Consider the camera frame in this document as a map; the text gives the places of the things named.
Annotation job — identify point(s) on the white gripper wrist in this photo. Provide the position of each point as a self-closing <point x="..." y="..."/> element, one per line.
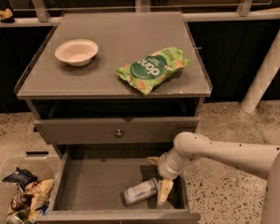
<point x="163" y="171"/>

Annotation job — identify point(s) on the blue plastic bottle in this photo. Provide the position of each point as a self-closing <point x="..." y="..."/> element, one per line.
<point x="140" y="192"/>

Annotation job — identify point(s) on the green snack bag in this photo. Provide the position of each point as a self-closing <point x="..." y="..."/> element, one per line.
<point x="148" y="73"/>

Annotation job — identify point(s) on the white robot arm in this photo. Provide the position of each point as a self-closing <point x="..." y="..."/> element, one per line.
<point x="262" y="161"/>

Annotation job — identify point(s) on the round metal drawer knob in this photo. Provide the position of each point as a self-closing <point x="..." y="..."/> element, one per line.
<point x="119" y="133"/>

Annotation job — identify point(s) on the grey drawer cabinet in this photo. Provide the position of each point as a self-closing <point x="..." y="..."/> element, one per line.
<point x="56" y="90"/>

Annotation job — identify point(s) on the grey upper drawer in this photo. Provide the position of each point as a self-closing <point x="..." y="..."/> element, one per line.
<point x="102" y="131"/>

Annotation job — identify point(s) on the grey open middle drawer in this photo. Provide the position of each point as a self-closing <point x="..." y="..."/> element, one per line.
<point x="90" y="189"/>

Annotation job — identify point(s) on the clear plastic storage bin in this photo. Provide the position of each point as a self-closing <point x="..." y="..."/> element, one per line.
<point x="42" y="167"/>

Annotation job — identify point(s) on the yellow chip bag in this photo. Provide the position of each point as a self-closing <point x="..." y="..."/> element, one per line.
<point x="40" y="191"/>

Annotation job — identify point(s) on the dark blue snack bag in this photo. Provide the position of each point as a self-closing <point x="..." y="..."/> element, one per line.
<point x="21" y="177"/>

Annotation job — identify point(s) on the brown snack bag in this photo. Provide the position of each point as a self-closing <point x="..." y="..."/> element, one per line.
<point x="19" y="201"/>

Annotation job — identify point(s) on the white paper bowl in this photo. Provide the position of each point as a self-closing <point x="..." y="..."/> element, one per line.
<point x="77" y="52"/>

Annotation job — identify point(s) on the green snack packet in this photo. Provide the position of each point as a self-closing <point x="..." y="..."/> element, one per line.
<point x="19" y="217"/>

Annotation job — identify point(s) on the small yellow black object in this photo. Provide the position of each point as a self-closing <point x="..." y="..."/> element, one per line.
<point x="6" y="15"/>

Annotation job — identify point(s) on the grey metal railing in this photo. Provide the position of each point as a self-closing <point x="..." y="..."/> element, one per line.
<point x="47" y="12"/>

